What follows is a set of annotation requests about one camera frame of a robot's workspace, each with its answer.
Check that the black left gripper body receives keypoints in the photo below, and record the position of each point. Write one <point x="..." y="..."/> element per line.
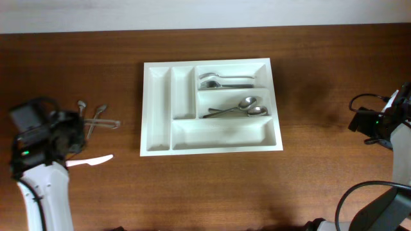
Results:
<point x="72" y="122"/>

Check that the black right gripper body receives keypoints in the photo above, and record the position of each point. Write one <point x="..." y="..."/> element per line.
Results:
<point x="369" y="126"/>

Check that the steel fork dark handle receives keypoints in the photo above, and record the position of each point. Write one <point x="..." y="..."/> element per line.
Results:
<point x="215" y="85"/>

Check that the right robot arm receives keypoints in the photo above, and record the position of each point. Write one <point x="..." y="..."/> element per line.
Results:
<point x="389" y="210"/>

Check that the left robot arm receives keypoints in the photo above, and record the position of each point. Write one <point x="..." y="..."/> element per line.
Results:
<point x="46" y="136"/>

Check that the small steel teaspoon left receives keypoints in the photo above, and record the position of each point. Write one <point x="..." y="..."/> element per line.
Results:
<point x="82" y="106"/>

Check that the small steel teaspoon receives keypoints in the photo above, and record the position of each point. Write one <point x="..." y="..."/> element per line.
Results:
<point x="82" y="106"/>
<point x="99" y="110"/>

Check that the white plastic knife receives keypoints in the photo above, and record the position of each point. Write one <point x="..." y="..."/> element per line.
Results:
<point x="89" y="161"/>

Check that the small steel teaspoon right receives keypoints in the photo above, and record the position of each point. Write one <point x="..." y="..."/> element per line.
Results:
<point x="99" y="110"/>

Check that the white plastic cutlery tray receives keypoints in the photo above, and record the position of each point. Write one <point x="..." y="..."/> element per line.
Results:
<point x="173" y="107"/>

